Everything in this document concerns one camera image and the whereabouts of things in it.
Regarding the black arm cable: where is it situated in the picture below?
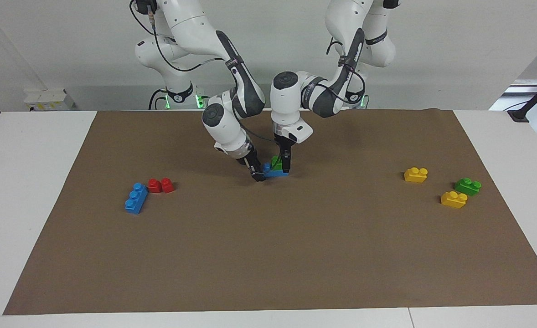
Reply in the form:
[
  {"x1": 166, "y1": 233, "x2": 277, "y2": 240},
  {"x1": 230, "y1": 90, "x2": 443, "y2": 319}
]
[
  {"x1": 325, "y1": 39, "x2": 367, "y2": 105},
  {"x1": 129, "y1": 0, "x2": 278, "y2": 176}
]

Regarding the black camera stand pole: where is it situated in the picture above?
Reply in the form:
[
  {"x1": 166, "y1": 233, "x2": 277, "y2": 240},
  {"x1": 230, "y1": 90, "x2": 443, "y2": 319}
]
[{"x1": 508, "y1": 72, "x2": 537, "y2": 123}]

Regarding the red two-stud toy brick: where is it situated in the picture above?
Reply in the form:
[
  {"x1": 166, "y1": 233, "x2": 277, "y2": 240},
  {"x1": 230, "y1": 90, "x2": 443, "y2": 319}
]
[{"x1": 148, "y1": 177, "x2": 175, "y2": 194}]

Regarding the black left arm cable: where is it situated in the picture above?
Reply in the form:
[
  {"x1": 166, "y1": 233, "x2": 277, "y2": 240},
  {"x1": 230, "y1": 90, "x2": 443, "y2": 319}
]
[{"x1": 325, "y1": 39, "x2": 367, "y2": 105}]

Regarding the blue three-stud toy brick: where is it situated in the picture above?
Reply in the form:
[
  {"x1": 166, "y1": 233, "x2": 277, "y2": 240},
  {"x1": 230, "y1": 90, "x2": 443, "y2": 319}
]
[
  {"x1": 262, "y1": 163, "x2": 290, "y2": 178},
  {"x1": 124, "y1": 182, "x2": 149, "y2": 215}
]

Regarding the yellow two-stud toy brick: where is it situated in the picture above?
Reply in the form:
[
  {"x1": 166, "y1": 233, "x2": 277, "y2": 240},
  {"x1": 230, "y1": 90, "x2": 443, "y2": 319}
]
[
  {"x1": 440, "y1": 191, "x2": 469, "y2": 209},
  {"x1": 403, "y1": 167, "x2": 429, "y2": 184}
]

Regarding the brown paper table mat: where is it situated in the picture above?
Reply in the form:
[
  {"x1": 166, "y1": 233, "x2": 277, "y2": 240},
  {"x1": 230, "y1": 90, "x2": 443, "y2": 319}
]
[{"x1": 3, "y1": 108, "x2": 537, "y2": 316}]

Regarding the black right base cable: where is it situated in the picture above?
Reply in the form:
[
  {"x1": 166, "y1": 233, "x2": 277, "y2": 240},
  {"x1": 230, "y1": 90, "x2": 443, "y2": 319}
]
[{"x1": 149, "y1": 89, "x2": 166, "y2": 110}]

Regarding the white wall power box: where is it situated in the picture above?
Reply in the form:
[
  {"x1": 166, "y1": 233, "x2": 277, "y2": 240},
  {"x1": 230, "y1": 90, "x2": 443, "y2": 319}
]
[{"x1": 24, "y1": 89, "x2": 75, "y2": 112}]

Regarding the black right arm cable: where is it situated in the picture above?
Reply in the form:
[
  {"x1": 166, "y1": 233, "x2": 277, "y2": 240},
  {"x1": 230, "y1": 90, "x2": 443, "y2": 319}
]
[{"x1": 129, "y1": 0, "x2": 278, "y2": 176}]

